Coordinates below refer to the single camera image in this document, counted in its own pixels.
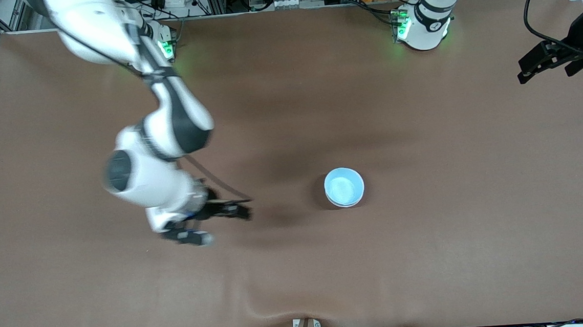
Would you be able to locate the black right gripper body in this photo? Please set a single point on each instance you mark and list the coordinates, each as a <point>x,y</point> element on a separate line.
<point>216,209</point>

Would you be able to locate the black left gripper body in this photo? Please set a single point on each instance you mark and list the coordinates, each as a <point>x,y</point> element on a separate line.
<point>574,43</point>

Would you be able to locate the blue bowl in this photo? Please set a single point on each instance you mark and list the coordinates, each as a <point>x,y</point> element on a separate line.
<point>344,185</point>

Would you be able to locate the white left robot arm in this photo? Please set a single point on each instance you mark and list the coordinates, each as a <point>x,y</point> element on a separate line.
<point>423,28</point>

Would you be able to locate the white bowl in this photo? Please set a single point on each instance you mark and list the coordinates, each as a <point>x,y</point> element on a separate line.
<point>346,206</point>

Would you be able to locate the brown table cloth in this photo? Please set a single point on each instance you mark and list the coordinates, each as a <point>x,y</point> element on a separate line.
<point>330,273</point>

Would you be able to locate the white terminal block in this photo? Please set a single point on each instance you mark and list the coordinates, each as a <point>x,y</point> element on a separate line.
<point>289,2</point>

